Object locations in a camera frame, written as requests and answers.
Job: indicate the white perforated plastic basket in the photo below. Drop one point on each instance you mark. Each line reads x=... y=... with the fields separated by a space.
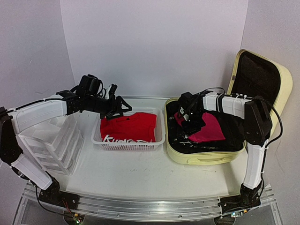
x=159 y=132

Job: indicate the white plastic drawer organizer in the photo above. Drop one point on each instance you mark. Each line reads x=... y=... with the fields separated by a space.
x=55 y=144

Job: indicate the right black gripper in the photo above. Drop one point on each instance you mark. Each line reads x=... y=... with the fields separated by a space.
x=190 y=131

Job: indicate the pale yellow hard-shell suitcase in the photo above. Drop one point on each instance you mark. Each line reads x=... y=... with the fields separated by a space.
x=253 y=75

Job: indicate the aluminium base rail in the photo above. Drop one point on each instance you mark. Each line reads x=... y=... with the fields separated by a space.
x=168 y=210

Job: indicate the red Kungfu print t-shirt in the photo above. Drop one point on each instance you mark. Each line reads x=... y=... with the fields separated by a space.
x=136 y=128

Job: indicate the magenta t-shirt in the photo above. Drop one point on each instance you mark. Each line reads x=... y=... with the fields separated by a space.
x=201 y=130

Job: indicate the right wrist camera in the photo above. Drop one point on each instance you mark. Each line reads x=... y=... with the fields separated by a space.
x=185 y=101

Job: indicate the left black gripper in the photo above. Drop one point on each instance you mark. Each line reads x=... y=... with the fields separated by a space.
x=114 y=109

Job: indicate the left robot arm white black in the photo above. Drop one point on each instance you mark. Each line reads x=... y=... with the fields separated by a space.
x=12 y=122

